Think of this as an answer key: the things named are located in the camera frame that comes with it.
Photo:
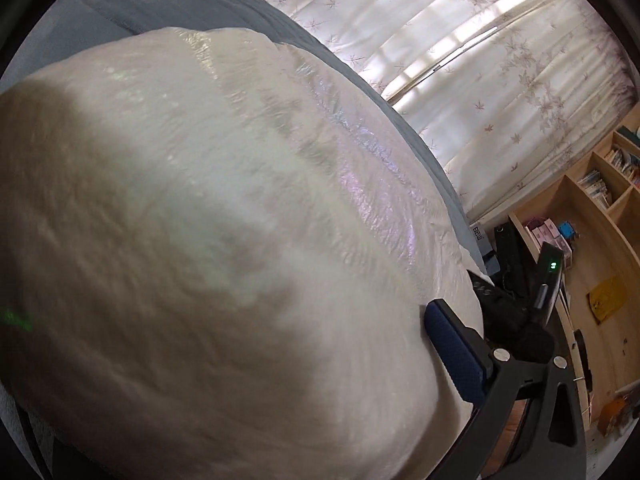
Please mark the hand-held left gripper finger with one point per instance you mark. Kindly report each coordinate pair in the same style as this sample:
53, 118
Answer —
457, 355

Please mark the small blue toy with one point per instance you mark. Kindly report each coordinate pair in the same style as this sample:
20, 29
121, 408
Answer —
567, 230

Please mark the yellow cloth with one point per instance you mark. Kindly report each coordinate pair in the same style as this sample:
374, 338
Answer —
607, 300

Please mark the grey-blue bed blanket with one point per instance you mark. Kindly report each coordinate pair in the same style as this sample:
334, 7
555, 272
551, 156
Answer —
125, 10

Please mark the white leaf-print curtain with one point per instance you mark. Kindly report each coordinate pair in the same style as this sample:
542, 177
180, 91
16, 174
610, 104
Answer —
450, 60

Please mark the pink boxes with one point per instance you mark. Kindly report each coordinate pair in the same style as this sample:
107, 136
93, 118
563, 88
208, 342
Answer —
545, 234

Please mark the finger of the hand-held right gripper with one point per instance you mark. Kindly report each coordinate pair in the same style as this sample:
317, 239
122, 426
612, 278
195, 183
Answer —
487, 292

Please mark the wooden bookshelf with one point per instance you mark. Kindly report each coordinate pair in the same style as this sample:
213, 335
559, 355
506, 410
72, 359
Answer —
600, 260

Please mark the white printed box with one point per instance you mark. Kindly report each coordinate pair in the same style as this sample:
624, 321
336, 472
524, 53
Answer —
478, 234

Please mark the row of books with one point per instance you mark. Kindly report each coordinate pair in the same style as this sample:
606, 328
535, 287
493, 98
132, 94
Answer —
597, 187

